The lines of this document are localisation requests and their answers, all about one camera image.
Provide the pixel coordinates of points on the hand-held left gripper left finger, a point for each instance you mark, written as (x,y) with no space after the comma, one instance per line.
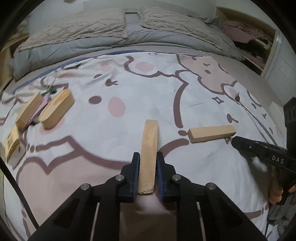
(136,176)

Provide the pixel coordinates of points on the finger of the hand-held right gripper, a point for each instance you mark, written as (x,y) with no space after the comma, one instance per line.
(259,148)

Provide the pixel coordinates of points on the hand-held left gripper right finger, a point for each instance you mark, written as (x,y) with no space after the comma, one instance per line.
(160,176)

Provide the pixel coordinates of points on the wooden plank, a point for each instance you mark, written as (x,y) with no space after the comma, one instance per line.
(149,150)

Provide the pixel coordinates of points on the rectangular wooden bar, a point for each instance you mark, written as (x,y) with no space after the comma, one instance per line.
(210,134)

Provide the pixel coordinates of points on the person's right hand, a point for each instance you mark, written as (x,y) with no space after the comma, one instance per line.
(275,192)

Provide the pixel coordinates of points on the white shoe box lid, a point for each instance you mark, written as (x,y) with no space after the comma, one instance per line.
(277,108)

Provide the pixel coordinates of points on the metal fork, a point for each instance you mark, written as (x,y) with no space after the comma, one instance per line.
(238,100)

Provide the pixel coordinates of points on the white louvred door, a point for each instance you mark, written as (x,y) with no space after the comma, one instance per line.
(282,69)

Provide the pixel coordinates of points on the oval wooden block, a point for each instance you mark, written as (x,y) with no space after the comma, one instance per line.
(27,111)
(55,109)

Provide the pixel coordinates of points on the pink clothes pile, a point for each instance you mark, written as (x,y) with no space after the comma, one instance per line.
(245,30)

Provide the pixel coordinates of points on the green small item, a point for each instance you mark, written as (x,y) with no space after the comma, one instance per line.
(49,91)

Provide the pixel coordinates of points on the gold tissue pack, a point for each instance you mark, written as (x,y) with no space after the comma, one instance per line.
(12,141)

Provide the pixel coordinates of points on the fluffy beige pillow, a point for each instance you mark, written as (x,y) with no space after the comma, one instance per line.
(76,27)
(180,25)

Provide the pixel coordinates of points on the wooden bedside shelf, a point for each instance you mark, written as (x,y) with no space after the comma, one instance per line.
(7,58)

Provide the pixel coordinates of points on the wooden closet frame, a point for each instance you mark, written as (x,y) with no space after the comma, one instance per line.
(268,25)

